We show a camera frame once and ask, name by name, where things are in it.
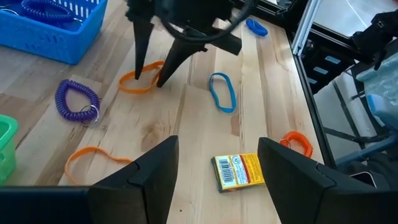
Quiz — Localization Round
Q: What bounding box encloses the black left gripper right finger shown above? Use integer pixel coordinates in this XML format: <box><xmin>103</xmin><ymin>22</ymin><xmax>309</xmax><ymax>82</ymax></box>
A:
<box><xmin>257</xmin><ymin>137</ymin><xmax>398</xmax><ymax>224</ymax></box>

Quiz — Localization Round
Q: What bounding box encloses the blue plastic basket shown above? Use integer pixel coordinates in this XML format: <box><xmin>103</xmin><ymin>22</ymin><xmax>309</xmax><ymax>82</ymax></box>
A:
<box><xmin>0</xmin><ymin>0</ymin><xmax>109</xmax><ymax>65</ymax></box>

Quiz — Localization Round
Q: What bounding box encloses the blue coil wristband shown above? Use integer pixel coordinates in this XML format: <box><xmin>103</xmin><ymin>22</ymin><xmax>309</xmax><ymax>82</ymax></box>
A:
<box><xmin>20</xmin><ymin>0</ymin><xmax>75</xmax><ymax>23</ymax></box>
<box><xmin>244</xmin><ymin>17</ymin><xmax>269</xmax><ymax>37</ymax></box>

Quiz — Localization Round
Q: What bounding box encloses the yellow crayon box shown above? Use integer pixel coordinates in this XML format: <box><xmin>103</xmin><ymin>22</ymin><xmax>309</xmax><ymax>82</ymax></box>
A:
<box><xmin>210</xmin><ymin>152</ymin><xmax>266</xmax><ymax>194</ymax></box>

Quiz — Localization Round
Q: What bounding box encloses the red-orange coil wristband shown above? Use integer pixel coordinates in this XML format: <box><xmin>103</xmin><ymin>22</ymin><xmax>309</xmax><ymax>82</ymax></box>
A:
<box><xmin>278</xmin><ymin>130</ymin><xmax>314</xmax><ymax>159</ymax></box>

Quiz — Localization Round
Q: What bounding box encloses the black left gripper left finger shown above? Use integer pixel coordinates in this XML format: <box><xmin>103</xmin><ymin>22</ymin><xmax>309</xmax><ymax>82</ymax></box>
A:
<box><xmin>88</xmin><ymin>135</ymin><xmax>180</xmax><ymax>224</ymax></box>

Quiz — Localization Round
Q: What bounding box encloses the green plastic basket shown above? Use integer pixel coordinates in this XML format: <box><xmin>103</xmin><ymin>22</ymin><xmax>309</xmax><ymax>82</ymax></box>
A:
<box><xmin>0</xmin><ymin>114</ymin><xmax>19</xmax><ymax>185</ymax></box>

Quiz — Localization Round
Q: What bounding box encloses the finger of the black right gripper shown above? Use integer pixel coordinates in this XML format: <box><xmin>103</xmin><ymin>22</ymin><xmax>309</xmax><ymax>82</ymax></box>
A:
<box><xmin>133</xmin><ymin>18</ymin><xmax>155</xmax><ymax>80</ymax></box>
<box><xmin>156</xmin><ymin>40</ymin><xmax>208</xmax><ymax>88</ymax></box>

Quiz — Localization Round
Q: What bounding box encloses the purple coil wristband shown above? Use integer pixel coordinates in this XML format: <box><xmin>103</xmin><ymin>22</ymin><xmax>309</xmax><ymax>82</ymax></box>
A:
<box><xmin>54</xmin><ymin>78</ymin><xmax>101</xmax><ymax>127</ymax></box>

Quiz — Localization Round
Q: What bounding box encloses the orange rubber band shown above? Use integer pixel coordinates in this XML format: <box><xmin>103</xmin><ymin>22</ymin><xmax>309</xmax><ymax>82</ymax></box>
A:
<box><xmin>118</xmin><ymin>60</ymin><xmax>165</xmax><ymax>95</ymax></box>
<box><xmin>64</xmin><ymin>146</ymin><xmax>133</xmax><ymax>186</ymax></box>

